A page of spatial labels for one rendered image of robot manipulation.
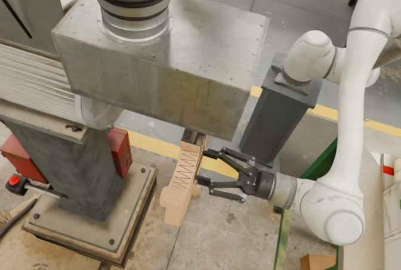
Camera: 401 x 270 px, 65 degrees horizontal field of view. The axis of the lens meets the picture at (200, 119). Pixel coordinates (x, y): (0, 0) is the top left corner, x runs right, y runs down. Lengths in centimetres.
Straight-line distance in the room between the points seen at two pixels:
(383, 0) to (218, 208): 143
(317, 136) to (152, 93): 200
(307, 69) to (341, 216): 94
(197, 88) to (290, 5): 300
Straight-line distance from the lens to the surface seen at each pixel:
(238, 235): 196
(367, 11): 97
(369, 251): 112
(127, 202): 166
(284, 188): 88
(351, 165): 78
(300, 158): 227
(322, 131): 247
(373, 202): 119
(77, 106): 73
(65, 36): 51
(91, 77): 55
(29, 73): 76
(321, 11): 350
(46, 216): 172
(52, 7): 61
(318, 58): 150
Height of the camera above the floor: 186
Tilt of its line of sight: 56 degrees down
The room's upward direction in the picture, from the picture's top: 11 degrees clockwise
